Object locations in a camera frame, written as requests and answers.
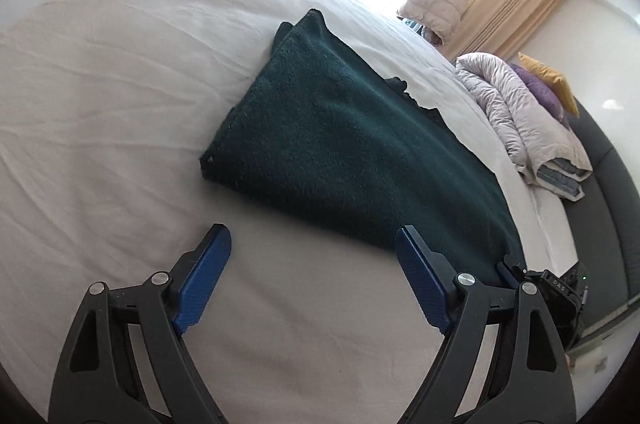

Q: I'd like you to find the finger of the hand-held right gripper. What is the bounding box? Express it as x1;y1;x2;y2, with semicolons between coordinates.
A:
497;254;526;289

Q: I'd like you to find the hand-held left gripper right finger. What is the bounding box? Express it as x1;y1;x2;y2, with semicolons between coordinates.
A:
395;225;576;424

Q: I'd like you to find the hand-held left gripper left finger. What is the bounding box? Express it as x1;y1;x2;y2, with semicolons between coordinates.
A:
47;224;232;424

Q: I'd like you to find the dark green towel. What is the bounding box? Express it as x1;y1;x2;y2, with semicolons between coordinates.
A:
199;8;526;277

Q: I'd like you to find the white pillowcase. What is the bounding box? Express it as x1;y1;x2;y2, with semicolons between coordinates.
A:
525;184;581;269

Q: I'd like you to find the dark grey headboard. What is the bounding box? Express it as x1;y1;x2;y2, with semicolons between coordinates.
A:
565;98;640;340

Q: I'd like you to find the folded grey white duvet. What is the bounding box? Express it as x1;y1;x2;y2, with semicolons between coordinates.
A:
455;52;593;203

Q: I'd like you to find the purple pillow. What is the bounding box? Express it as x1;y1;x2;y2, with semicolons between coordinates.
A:
507;62;571;129

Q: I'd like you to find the yellow pillow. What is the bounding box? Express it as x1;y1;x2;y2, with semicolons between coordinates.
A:
517;52;581;119

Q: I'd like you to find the bed with white sheet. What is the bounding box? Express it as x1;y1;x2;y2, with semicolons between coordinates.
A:
0;0;581;424

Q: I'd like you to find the beige puffer jacket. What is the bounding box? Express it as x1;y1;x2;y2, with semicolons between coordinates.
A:
397;0;468;47

